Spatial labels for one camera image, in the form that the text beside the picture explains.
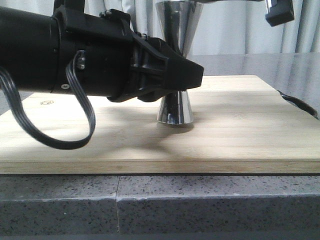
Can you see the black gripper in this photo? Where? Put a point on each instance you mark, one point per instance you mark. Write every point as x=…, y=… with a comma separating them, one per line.
x=118, y=63

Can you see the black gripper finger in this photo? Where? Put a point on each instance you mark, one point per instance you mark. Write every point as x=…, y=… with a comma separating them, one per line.
x=279, y=12

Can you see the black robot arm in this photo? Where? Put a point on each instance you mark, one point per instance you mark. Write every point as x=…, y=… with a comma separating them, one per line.
x=29, y=49

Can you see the grey curtain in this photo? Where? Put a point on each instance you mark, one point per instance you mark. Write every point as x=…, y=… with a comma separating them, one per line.
x=231, y=26

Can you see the light wooden cutting board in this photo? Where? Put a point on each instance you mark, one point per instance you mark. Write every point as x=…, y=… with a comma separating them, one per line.
x=241, y=125

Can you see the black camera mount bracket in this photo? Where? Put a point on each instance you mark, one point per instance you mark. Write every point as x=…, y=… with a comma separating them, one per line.
x=78, y=5

